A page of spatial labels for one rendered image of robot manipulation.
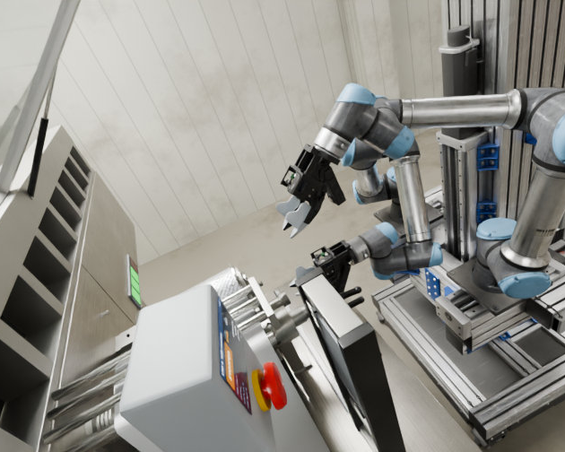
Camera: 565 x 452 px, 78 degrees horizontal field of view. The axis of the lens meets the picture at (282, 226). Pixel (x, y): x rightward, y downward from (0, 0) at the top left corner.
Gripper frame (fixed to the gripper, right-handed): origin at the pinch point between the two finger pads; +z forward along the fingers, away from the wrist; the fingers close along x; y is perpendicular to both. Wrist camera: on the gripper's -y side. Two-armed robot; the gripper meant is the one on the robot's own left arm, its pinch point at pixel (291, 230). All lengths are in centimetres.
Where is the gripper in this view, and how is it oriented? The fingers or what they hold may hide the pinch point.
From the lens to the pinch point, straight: 85.4
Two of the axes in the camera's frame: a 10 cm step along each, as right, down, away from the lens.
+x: 3.8, 4.4, -8.1
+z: -4.7, 8.5, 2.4
